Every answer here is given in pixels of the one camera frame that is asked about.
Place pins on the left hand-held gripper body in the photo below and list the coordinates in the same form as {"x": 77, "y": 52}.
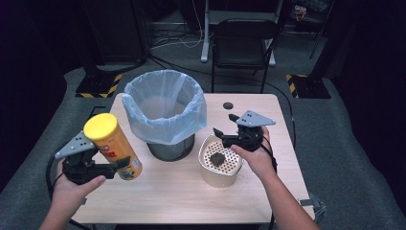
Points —
{"x": 79, "y": 159}

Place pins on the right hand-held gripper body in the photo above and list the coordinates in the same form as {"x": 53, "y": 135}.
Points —
{"x": 249, "y": 135}

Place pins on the yellow chip can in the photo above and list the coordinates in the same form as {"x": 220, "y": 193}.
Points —
{"x": 110, "y": 142}

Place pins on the clump of wet tea leaves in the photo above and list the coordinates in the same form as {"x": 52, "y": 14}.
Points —
{"x": 217, "y": 159}

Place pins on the beige strainer container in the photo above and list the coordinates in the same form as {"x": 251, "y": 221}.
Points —
{"x": 220, "y": 175}

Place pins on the dark mesh waste bin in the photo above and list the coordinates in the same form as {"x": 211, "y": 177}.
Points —
{"x": 170, "y": 151}

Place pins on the light blue bin bag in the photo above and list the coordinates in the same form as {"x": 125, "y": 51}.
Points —
{"x": 164, "y": 105}

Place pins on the person's right hand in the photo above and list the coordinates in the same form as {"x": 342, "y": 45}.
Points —
{"x": 260, "y": 159}

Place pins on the person's left hand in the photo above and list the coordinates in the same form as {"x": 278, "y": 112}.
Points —
{"x": 68, "y": 195}

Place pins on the black striped stand base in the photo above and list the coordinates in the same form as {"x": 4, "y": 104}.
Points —
{"x": 308, "y": 87}
{"x": 99, "y": 86}

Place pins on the black folding chair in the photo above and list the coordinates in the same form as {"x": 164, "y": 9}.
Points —
{"x": 244, "y": 41}

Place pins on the black stand column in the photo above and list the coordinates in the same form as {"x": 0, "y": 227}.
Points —
{"x": 325, "y": 38}
{"x": 118, "y": 32}

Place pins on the white desk frame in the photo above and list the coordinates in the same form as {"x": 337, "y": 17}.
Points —
{"x": 206, "y": 35}

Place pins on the grey table bracket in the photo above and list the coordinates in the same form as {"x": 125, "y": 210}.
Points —
{"x": 314, "y": 206}

